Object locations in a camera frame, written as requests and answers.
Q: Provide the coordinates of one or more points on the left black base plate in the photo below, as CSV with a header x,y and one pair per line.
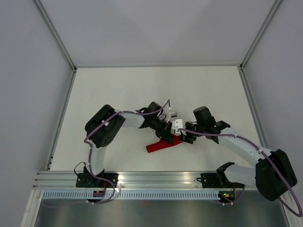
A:
x,y
87,181

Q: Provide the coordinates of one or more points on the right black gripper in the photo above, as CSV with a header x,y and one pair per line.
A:
x,y
186,137

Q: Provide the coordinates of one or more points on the aluminium frame left post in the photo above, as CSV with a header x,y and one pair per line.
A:
x,y
55,35

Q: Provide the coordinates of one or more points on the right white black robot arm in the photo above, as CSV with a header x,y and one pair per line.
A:
x,y
270,171

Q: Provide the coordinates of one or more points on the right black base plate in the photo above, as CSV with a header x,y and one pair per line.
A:
x,y
215,180

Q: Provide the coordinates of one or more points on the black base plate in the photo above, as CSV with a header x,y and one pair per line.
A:
x,y
87,181
215,180

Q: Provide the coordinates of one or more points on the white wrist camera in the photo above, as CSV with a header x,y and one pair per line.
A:
x,y
176,127
171,115

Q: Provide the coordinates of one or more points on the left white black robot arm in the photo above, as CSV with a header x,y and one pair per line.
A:
x,y
103,127

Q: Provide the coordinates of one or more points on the red cloth napkin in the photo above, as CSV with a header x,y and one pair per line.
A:
x,y
161,144

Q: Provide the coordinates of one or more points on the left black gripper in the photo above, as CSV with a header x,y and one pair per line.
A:
x,y
164,133

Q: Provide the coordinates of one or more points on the aluminium front rail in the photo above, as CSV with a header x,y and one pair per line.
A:
x,y
127,180

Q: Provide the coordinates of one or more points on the aluminium frame right post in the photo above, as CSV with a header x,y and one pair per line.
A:
x,y
270,15

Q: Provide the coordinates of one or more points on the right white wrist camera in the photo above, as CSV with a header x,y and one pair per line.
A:
x,y
176,127

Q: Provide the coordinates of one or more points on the aluminium frame post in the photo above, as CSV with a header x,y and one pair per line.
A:
x,y
55,35
270,15

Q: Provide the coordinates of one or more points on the white slotted cable duct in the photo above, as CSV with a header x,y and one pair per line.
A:
x,y
132,195

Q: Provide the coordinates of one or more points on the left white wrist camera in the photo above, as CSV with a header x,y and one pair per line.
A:
x,y
171,115

